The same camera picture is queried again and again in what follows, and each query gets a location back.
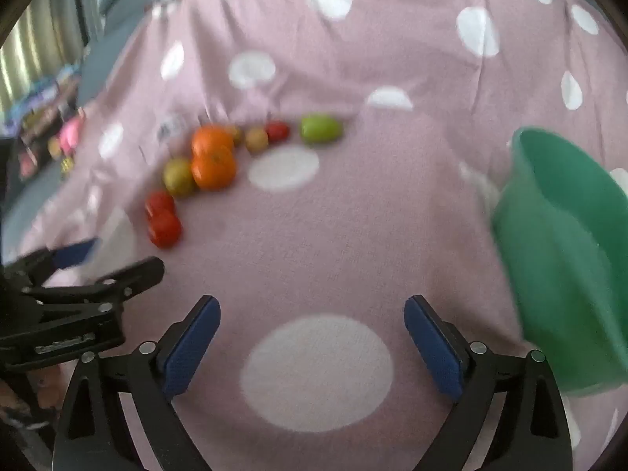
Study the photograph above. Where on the pink polka-dot blanket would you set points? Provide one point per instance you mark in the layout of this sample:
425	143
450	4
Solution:
343	235

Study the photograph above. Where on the pale curtain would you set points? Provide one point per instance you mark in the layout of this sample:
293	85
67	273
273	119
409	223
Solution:
29	44

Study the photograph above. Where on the green plastic bowl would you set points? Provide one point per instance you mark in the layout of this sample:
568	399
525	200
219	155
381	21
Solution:
559	265

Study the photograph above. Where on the yellow-green round fruit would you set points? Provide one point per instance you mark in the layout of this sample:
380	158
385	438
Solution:
179	176

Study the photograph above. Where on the orange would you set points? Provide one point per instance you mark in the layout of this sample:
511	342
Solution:
212	140
213	170

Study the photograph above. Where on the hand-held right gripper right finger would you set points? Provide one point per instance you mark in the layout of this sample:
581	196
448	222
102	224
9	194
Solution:
434	348

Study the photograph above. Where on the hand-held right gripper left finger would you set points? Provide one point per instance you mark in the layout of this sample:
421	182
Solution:
191	348

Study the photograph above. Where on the small yellow-orange fruit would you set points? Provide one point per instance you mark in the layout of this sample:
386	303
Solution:
237	135
256	140

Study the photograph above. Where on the cluttered shelf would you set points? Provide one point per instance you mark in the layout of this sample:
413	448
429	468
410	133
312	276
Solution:
41	113

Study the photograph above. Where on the pink toy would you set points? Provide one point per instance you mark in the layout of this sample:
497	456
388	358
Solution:
71	133

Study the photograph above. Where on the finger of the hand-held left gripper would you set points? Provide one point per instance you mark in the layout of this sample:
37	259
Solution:
127	277
73	253

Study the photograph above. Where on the grey sofa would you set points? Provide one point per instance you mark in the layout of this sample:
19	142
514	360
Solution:
95	76

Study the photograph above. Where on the green mango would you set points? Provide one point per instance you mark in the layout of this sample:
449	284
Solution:
320	129

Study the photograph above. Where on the small red tomato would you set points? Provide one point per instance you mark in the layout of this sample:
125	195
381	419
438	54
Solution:
277	131

